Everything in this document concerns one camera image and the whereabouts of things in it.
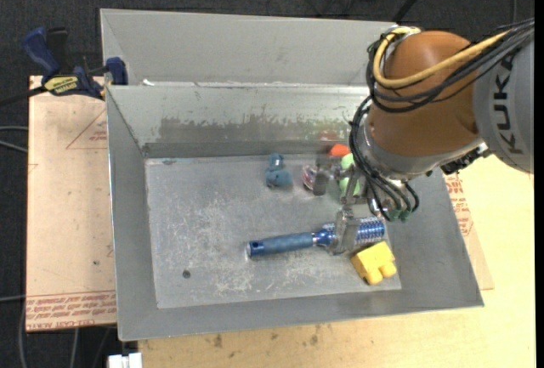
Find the blue-green cloth toy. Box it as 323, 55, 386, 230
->
263, 152, 294, 190

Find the blue-handled chrome tool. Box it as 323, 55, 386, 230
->
245, 215, 387, 260

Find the clear glass thing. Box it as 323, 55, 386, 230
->
301, 163, 337, 198

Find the orange toy piece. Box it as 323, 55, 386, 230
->
326, 143, 352, 160

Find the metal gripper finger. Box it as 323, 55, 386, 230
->
337, 207, 359, 233
331, 229, 363, 256

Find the yellow block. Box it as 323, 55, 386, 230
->
350, 241, 399, 286

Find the green toy piece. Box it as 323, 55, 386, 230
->
337, 153, 363, 204

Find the grey metal bin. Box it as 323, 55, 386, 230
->
99, 8, 485, 343

